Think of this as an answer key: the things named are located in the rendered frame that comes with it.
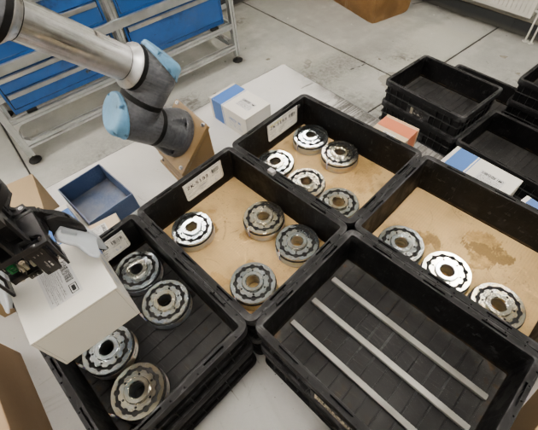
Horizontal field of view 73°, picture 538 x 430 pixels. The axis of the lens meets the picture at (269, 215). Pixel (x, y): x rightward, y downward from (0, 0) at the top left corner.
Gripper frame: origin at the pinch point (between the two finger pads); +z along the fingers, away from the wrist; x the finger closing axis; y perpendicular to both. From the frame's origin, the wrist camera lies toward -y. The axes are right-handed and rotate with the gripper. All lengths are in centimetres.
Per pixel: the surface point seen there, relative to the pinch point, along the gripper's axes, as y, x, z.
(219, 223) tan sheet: -11.3, 31.2, 28.7
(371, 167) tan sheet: 2, 74, 29
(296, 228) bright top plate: 4, 44, 26
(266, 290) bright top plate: 12.3, 27.6, 25.4
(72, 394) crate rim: 8.1, -10.9, 18.5
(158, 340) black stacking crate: 4.8, 4.1, 28.7
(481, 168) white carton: 21, 100, 33
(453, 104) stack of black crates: -18, 161, 63
